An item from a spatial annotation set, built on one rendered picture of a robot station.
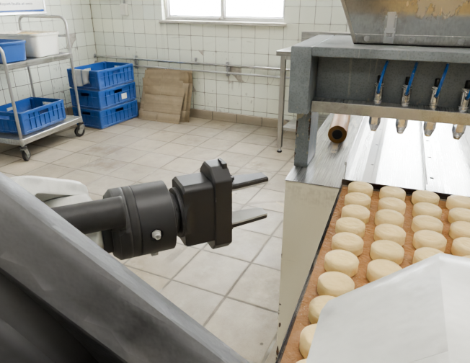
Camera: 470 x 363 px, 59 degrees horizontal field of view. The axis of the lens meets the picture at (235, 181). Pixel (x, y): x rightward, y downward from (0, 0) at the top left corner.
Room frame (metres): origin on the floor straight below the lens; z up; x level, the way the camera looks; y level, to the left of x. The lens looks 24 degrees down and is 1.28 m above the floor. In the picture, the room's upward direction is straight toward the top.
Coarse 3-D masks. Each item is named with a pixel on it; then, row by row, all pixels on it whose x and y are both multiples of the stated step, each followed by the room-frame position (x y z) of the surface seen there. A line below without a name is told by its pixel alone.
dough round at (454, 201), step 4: (452, 196) 0.75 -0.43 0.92; (456, 196) 0.75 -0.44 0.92; (460, 196) 0.75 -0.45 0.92; (464, 196) 0.75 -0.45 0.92; (448, 200) 0.73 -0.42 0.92; (452, 200) 0.73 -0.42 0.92; (456, 200) 0.73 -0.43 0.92; (460, 200) 0.73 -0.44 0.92; (464, 200) 0.73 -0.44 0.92; (468, 200) 0.73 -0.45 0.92; (448, 204) 0.73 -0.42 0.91; (452, 204) 0.72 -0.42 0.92; (456, 204) 0.71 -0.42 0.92; (460, 204) 0.71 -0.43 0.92; (464, 204) 0.71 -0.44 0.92; (468, 204) 0.71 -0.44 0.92; (448, 208) 0.72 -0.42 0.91; (452, 208) 0.72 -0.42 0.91; (468, 208) 0.71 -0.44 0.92
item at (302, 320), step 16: (336, 208) 0.73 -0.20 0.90; (368, 224) 0.67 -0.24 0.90; (448, 224) 0.67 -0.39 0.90; (368, 240) 0.61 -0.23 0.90; (448, 240) 0.61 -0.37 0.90; (320, 256) 0.56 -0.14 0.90; (368, 256) 0.56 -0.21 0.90; (320, 272) 0.52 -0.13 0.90; (304, 304) 0.45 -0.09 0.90; (304, 320) 0.42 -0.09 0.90; (288, 352) 0.37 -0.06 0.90
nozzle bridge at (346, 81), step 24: (312, 48) 1.00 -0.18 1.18; (336, 48) 0.98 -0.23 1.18; (360, 48) 0.96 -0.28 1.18; (384, 48) 0.96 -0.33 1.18; (408, 48) 0.96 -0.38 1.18; (432, 48) 0.96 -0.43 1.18; (456, 48) 0.96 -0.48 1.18; (312, 72) 1.02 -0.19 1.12; (336, 72) 1.06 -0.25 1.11; (360, 72) 1.04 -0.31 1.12; (408, 72) 1.00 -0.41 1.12; (432, 72) 0.98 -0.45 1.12; (456, 72) 0.97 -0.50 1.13; (288, 96) 1.02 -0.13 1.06; (312, 96) 1.05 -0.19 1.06; (336, 96) 1.06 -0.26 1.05; (360, 96) 1.04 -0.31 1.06; (384, 96) 1.02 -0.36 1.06; (456, 96) 0.96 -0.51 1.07; (312, 120) 1.13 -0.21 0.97; (432, 120) 0.93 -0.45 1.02; (456, 120) 0.91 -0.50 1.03; (312, 144) 1.15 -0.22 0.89
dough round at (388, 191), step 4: (384, 188) 0.78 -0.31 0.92; (388, 188) 0.78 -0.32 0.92; (392, 188) 0.78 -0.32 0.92; (396, 188) 0.78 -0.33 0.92; (400, 188) 0.78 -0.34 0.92; (380, 192) 0.77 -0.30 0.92; (384, 192) 0.76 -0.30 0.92; (388, 192) 0.76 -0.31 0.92; (392, 192) 0.76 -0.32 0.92; (396, 192) 0.76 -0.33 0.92; (400, 192) 0.76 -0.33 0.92; (404, 192) 0.76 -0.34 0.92; (380, 196) 0.77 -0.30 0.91; (384, 196) 0.76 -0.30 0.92; (388, 196) 0.75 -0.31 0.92; (392, 196) 0.75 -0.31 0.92; (396, 196) 0.75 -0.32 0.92; (400, 196) 0.75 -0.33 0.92; (404, 196) 0.76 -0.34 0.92
